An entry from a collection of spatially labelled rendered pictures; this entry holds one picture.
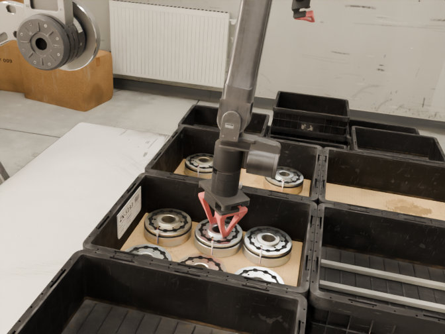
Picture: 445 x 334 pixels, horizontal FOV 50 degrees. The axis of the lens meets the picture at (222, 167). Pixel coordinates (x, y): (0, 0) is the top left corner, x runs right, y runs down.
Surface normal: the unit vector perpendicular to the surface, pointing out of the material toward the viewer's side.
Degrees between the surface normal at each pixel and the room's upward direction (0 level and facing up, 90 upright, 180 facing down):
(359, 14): 90
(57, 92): 92
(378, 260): 0
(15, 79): 91
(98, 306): 0
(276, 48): 90
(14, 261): 0
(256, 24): 77
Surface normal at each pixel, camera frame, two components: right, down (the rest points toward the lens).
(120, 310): 0.07, -0.88
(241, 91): -0.12, 0.24
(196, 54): -0.19, 0.44
